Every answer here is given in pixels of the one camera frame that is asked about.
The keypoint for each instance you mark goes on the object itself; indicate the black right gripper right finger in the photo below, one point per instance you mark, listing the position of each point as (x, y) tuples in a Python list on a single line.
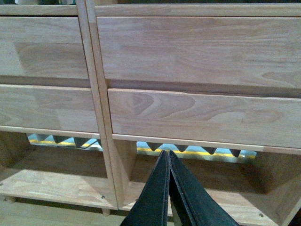
[(193, 204)]

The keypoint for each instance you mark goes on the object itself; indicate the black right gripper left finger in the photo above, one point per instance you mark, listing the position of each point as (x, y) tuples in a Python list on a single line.
[(151, 208)]

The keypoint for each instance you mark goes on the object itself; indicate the left wooden shelf cabinet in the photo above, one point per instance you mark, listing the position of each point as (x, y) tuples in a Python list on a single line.
[(48, 85)]

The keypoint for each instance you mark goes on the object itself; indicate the wooden shelf cabinet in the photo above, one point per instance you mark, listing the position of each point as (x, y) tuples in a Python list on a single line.
[(204, 73), (48, 85)]

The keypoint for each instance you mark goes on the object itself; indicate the right wooden shelf cabinet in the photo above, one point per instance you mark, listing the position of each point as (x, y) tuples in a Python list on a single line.
[(204, 73)]

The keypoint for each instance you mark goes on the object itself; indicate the dark pleated curtain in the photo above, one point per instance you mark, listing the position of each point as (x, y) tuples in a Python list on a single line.
[(150, 144)]

